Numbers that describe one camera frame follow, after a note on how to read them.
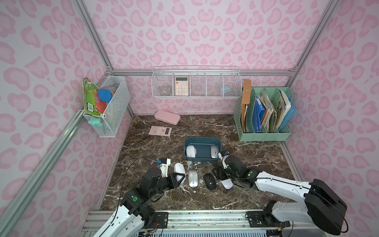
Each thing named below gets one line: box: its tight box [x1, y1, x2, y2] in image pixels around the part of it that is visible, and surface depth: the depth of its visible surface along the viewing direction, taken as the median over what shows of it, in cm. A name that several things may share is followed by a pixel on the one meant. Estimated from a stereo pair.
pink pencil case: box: [153, 109, 181, 126], surface depth 120 cm
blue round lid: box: [97, 88, 113, 103], surface depth 76 cm
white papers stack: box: [275, 89, 292, 130], surface depth 95 cm
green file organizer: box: [233, 86, 298, 142], surface depth 99 cm
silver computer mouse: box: [188, 168, 199, 188], surface depth 88 cm
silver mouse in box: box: [210, 144, 220, 159], surface depth 100 cm
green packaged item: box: [81, 76, 108, 116], surface depth 72 cm
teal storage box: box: [183, 136, 223, 152], surface depth 103 cm
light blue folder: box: [278, 100, 298, 131], surface depth 94 cm
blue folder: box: [252, 95, 266, 133], surface depth 96 cm
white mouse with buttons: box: [173, 162, 187, 185], surface depth 75 cm
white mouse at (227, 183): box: [219, 178, 234, 190], surface depth 84 cm
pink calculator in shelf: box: [174, 76, 189, 97], surface depth 97 cm
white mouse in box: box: [186, 145, 197, 158], surface depth 97 cm
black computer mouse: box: [203, 172, 218, 191], surface depth 86 cm
